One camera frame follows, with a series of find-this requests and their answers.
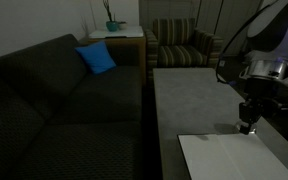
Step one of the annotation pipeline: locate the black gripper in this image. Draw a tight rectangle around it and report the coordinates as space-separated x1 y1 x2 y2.
238 76 288 136

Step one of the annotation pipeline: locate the black book with yellow spine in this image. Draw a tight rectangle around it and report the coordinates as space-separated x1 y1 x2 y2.
177 132 288 180

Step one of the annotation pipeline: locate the striped armchair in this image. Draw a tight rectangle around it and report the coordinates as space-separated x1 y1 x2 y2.
144 17 225 81

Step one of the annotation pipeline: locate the wooden side table white top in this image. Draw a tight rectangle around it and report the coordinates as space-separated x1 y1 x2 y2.
83 25 148 86

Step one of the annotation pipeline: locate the small grey plant pot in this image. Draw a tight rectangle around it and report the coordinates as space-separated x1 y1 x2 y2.
117 20 129 31

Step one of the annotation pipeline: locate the blue cushion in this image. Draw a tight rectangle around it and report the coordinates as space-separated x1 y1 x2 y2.
74 40 118 76

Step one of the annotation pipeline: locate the teal pot with branches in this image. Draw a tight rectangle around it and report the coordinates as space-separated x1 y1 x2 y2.
101 0 120 33

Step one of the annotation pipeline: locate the dark patterned sofa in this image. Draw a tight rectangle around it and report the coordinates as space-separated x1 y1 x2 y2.
0 33 144 180

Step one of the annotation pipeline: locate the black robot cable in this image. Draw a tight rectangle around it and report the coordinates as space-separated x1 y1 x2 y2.
215 0 282 85

